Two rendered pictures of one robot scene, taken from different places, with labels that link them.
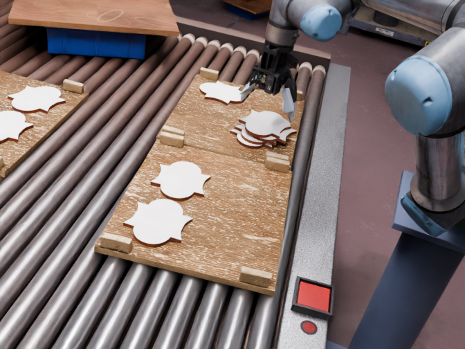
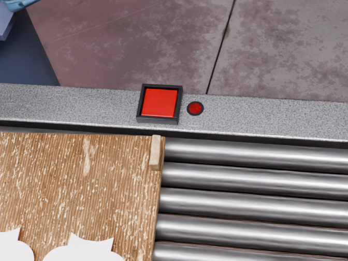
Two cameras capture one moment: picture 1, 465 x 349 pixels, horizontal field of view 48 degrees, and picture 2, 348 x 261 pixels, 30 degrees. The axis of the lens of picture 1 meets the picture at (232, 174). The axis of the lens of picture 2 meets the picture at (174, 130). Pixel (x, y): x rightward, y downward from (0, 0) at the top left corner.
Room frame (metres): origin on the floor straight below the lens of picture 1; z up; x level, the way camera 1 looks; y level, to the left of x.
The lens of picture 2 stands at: (0.55, 0.45, 1.91)
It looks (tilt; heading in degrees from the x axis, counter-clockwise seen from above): 59 degrees down; 282
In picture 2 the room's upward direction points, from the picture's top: 12 degrees counter-clockwise
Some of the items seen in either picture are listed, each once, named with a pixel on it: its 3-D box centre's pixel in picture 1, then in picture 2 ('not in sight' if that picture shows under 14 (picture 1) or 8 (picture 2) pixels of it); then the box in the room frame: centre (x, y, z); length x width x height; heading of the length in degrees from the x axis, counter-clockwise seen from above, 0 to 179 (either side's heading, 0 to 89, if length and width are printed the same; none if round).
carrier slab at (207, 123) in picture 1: (237, 118); not in sight; (1.32, 0.02, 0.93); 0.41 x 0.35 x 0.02; 175
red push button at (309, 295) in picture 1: (313, 298); (159, 104); (0.70, -0.20, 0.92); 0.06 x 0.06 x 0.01; 84
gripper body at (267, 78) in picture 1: (273, 66); not in sight; (1.22, -0.05, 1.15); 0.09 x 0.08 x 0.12; 157
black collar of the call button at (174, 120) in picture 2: (313, 298); (159, 103); (0.70, -0.20, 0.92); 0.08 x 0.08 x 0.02; 84
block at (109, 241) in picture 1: (116, 242); not in sight; (0.72, 0.19, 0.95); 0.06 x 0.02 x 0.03; 86
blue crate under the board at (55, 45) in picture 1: (97, 24); not in sight; (1.69, 0.55, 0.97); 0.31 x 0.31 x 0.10; 19
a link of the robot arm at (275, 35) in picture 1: (282, 33); not in sight; (1.22, -0.05, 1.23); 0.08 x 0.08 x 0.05
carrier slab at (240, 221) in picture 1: (206, 206); (34, 225); (0.90, 0.04, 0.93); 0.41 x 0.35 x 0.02; 176
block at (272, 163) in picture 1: (277, 164); not in sight; (1.09, -0.10, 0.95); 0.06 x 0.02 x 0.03; 86
